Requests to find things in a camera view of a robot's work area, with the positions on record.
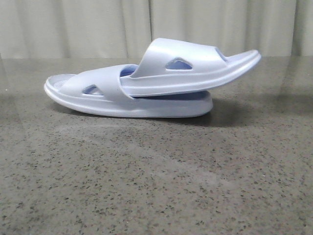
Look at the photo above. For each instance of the light blue slipper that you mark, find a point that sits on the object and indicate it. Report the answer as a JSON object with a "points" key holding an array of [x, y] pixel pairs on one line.
{"points": [[100, 92], [176, 67]]}

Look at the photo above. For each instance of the grey-green background curtain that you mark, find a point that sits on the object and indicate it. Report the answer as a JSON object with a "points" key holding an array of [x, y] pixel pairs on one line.
{"points": [[125, 28]]}

